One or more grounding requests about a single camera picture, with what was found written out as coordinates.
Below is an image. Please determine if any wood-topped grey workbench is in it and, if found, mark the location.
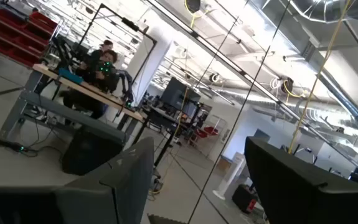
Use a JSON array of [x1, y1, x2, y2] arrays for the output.
[[0, 63, 145, 147]]

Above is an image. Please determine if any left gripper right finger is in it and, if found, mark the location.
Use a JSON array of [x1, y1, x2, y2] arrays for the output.
[[245, 136, 358, 224]]

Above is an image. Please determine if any red bin shelf rack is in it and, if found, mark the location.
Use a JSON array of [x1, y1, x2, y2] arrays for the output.
[[0, 7, 60, 68]]

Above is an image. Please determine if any black box under workbench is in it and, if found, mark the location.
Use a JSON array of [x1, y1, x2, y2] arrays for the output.
[[61, 126, 126, 175]]

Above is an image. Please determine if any black overhead rig frame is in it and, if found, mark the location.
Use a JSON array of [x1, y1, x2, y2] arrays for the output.
[[77, 2, 158, 105]]

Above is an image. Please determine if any black case with red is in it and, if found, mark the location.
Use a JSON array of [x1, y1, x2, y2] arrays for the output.
[[231, 183, 258, 215]]

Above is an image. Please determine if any black power strip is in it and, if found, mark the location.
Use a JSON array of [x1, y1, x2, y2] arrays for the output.
[[0, 138, 30, 154]]

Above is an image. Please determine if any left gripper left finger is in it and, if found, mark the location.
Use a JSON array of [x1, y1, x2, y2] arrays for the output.
[[54, 136, 155, 224]]

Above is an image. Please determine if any white tower fan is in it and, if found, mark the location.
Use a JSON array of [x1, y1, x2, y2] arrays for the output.
[[212, 151, 248, 200]]

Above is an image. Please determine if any yellow hanging cable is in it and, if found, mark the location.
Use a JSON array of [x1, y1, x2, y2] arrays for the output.
[[286, 0, 353, 156]]

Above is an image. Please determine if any dark computer monitor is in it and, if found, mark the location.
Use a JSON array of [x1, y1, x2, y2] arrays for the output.
[[161, 77, 202, 118]]

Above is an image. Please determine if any thin black hanging cable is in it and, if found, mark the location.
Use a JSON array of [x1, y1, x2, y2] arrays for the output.
[[193, 17, 240, 91]]

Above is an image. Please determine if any silver ceiling duct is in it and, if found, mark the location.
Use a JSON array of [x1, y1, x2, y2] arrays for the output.
[[303, 42, 358, 124], [290, 0, 358, 25]]

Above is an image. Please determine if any blue box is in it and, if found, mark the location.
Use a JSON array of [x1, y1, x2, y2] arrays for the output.
[[57, 67, 84, 85]]

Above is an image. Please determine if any person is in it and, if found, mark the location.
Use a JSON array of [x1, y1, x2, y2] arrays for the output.
[[90, 39, 115, 63], [62, 49, 120, 119]]

